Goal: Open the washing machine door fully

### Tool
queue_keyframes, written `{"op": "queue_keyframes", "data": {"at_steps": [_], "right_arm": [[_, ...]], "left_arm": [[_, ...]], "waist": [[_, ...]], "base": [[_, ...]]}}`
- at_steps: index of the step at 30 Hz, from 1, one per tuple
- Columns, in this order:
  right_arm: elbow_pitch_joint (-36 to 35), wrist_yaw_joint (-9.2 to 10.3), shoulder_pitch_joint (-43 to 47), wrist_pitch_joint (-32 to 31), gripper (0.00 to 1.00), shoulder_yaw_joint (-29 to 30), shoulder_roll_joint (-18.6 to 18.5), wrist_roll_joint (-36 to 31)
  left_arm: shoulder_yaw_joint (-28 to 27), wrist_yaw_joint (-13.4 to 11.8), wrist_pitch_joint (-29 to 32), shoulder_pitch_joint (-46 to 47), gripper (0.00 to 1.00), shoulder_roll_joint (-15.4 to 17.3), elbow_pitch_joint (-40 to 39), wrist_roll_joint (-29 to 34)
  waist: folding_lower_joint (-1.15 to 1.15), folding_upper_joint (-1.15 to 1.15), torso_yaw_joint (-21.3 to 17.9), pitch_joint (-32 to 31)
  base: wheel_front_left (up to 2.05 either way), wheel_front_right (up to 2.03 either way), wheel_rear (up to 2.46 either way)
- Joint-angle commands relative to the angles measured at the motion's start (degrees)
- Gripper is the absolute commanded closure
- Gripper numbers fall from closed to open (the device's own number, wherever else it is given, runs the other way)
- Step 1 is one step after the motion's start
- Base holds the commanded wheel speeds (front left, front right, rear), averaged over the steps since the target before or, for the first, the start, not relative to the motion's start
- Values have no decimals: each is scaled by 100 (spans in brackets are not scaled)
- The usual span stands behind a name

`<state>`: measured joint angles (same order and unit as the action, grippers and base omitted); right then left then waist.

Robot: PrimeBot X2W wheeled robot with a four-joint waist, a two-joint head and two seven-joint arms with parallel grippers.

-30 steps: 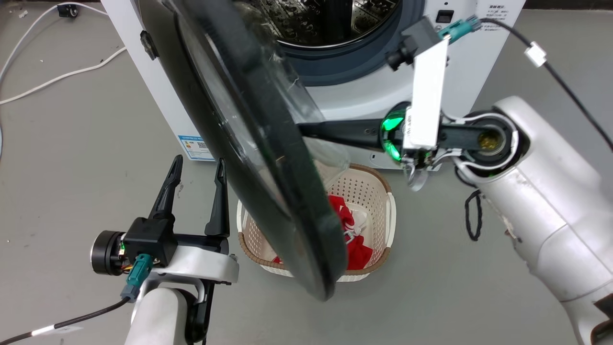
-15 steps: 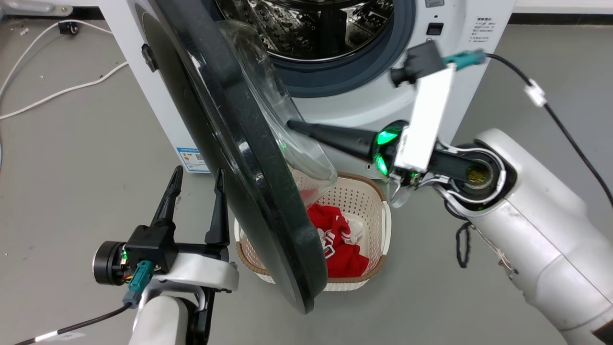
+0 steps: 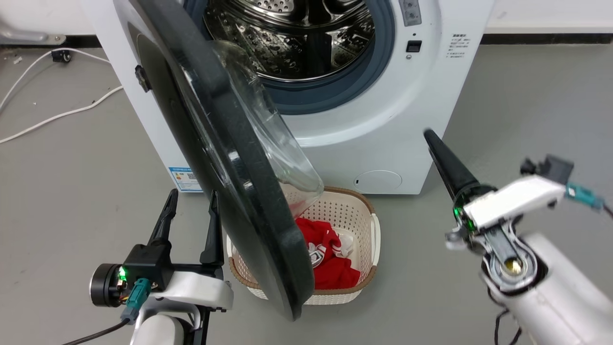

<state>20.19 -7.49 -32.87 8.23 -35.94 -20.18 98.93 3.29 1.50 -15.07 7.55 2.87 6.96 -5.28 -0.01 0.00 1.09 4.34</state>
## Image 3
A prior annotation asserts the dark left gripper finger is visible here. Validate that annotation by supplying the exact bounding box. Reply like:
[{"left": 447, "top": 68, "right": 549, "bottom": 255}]
[
  {"left": 200, "top": 190, "right": 225, "bottom": 267},
  {"left": 148, "top": 189, "right": 179, "bottom": 248}
]

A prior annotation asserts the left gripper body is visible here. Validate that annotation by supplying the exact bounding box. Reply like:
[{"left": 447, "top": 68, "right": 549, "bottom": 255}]
[{"left": 90, "top": 243, "right": 234, "bottom": 313}]

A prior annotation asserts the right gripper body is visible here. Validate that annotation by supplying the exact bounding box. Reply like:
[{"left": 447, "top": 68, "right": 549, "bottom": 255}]
[{"left": 444, "top": 174, "right": 567, "bottom": 254}]

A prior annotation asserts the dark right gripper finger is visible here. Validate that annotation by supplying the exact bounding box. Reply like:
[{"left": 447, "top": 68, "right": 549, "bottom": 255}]
[{"left": 423, "top": 128, "right": 481, "bottom": 204}]

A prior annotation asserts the dark round washing machine door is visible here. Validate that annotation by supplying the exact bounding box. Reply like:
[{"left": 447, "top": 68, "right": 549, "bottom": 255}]
[{"left": 113, "top": 0, "right": 325, "bottom": 321}]

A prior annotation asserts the white front-load washing machine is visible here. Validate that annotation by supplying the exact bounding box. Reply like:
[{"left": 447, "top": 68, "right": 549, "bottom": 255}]
[{"left": 81, "top": 0, "right": 496, "bottom": 195}]

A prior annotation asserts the grey rubber door gasket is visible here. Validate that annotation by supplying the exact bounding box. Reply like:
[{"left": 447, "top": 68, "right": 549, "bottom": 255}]
[{"left": 184, "top": 0, "right": 396, "bottom": 115}]

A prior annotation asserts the blue energy label sticker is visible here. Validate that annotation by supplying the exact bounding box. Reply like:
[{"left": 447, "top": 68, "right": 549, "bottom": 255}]
[{"left": 168, "top": 166, "right": 204, "bottom": 194}]

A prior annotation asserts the round filter cover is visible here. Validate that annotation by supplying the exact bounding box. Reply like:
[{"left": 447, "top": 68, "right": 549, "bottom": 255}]
[{"left": 353, "top": 170, "right": 403, "bottom": 195}]

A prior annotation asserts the beige perforated laundry basket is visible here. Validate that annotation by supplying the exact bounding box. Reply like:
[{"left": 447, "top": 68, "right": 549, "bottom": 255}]
[{"left": 226, "top": 186, "right": 382, "bottom": 306}]

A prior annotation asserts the red garment with white print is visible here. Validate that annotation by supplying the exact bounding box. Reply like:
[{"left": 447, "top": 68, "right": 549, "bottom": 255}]
[{"left": 295, "top": 217, "right": 361, "bottom": 290}]

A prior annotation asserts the stainless steel washer drum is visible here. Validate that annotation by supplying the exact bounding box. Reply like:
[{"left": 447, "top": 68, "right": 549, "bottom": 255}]
[{"left": 203, "top": 0, "right": 375, "bottom": 82}]

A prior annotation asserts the grey metal base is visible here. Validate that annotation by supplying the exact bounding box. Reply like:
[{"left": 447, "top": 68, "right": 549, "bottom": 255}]
[{"left": 0, "top": 25, "right": 67, "bottom": 46}]

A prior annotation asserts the black cable with teal connector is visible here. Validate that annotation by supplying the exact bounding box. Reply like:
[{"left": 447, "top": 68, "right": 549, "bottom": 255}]
[
  {"left": 564, "top": 184, "right": 613, "bottom": 217},
  {"left": 61, "top": 278, "right": 154, "bottom": 345}
]

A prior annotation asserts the thick white floor cable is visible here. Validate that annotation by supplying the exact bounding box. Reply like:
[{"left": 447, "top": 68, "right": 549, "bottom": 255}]
[{"left": 0, "top": 85, "right": 124, "bottom": 144}]

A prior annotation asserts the thin white floor cable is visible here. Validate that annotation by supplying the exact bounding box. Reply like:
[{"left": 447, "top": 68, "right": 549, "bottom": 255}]
[{"left": 0, "top": 47, "right": 112, "bottom": 111}]

